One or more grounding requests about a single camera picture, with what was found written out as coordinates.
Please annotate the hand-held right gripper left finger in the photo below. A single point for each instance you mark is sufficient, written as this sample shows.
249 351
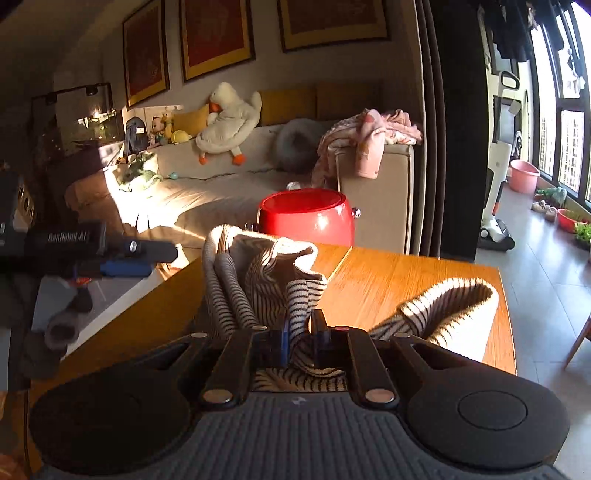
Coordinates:
282 342

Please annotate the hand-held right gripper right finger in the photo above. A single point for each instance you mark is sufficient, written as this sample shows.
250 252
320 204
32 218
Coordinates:
318 333

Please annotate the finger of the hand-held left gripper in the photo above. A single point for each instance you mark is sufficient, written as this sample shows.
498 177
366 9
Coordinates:
124 268
152 252

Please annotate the striped knit garment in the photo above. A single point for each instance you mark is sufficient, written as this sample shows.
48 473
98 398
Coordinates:
263 277

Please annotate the pink clothes pile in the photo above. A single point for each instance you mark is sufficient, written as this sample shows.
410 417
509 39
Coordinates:
364 138

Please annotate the dark hanging clothes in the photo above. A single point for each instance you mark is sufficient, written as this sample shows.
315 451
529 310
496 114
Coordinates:
510 27

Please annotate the beige sofa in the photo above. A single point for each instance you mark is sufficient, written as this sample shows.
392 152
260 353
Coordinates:
207 198

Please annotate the green cloth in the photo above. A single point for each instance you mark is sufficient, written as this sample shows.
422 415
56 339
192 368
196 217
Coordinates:
138 170

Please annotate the blue grey backpack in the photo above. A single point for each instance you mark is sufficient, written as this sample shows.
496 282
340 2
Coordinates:
135 137

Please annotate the red round stool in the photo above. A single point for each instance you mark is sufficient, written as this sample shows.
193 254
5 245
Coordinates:
304 217

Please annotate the yellow plush toy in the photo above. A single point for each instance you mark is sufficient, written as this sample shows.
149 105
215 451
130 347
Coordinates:
179 135

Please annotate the small doll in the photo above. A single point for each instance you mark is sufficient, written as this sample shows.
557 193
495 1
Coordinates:
157 131

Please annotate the glass fish tank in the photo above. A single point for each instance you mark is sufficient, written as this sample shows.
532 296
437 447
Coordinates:
78 120

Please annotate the small yellow cushion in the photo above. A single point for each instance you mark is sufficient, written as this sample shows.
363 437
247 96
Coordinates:
189 121

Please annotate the white goose plush toy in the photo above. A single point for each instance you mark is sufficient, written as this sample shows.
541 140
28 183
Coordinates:
226 124

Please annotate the grey round cushion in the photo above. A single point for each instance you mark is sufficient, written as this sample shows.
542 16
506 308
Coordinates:
295 145

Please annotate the yellow back cushion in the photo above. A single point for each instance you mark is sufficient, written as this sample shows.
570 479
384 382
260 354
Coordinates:
286 106
346 101

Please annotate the narrow red framed picture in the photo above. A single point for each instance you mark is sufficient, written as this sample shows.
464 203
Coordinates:
147 50

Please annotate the dark brown curtain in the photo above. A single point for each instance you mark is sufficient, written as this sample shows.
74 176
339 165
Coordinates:
452 138

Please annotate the pair of shoes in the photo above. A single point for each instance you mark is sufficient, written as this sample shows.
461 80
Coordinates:
545 211

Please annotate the pink plastic basin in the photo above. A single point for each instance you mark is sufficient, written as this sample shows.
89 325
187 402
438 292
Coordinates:
524 177

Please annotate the wooden chair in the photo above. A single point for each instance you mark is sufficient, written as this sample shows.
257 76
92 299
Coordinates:
582 344

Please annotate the white floor washer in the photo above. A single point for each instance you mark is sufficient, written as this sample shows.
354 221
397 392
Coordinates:
501 138

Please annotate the red plastic basin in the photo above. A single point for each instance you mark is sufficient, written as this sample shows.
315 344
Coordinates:
570 220

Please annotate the green potted plant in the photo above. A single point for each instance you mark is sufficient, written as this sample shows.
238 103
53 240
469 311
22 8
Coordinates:
584 233

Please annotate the wide red framed picture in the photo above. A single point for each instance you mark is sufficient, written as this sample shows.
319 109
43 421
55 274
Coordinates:
332 21

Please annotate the black framed window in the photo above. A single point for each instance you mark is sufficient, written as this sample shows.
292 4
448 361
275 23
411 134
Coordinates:
565 92

